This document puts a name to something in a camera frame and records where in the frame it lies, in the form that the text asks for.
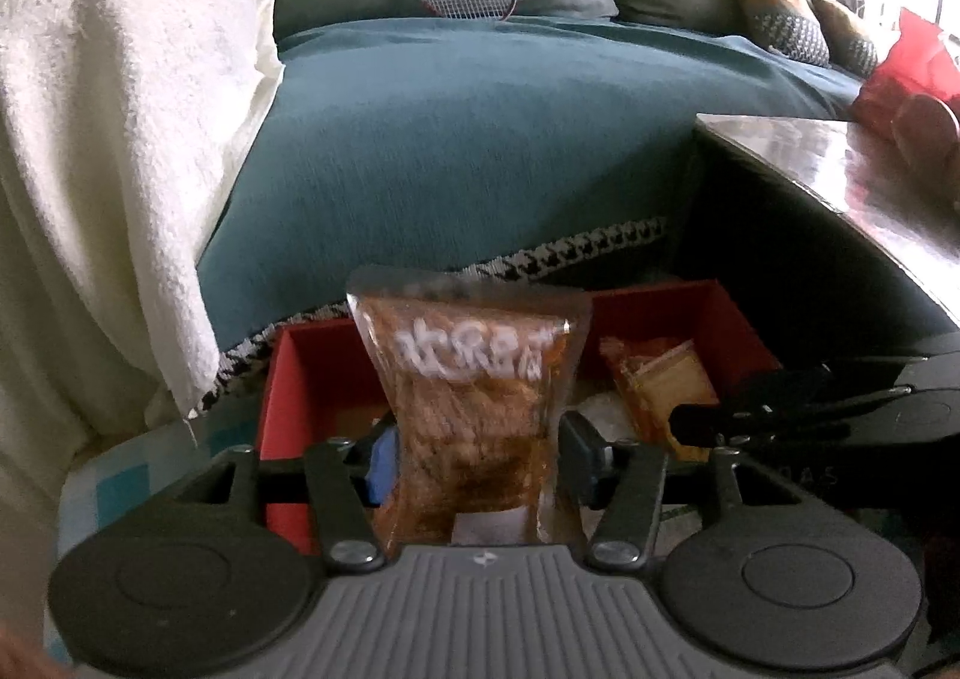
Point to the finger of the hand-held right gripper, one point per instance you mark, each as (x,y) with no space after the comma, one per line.
(720,420)

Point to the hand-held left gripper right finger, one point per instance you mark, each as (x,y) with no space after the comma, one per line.
(583,455)

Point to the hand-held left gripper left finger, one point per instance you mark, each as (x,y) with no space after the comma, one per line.
(382,463)

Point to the brown snack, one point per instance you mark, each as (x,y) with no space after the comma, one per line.
(472,416)
(660,386)

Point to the red cardboard box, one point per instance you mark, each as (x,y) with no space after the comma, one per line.
(296,379)

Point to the glossy coffee table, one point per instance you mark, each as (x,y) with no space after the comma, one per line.
(787,146)

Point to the round pink container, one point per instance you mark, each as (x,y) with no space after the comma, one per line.
(926,124)

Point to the teal sofa cover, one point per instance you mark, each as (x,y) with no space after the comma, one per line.
(450,146)

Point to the red plastic bag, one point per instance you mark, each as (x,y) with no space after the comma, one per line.
(907,63)

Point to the tan patterned pillow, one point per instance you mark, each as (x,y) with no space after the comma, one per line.
(847,37)
(780,18)

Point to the white towel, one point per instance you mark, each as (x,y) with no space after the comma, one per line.
(112,124)

